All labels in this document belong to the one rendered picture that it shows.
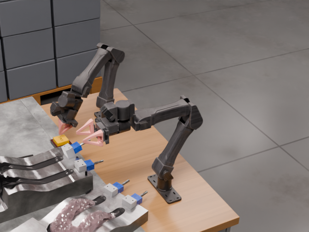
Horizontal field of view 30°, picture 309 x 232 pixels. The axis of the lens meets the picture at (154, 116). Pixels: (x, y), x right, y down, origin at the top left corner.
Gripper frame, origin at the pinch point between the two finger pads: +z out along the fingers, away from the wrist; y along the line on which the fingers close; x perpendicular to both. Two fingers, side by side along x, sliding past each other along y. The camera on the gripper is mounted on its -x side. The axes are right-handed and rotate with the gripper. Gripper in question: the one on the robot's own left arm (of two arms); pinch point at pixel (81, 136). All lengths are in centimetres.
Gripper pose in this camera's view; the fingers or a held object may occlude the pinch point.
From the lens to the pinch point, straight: 221.3
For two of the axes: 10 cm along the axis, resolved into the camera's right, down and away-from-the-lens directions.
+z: -8.8, 2.5, -4.1
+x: -0.2, 8.4, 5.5
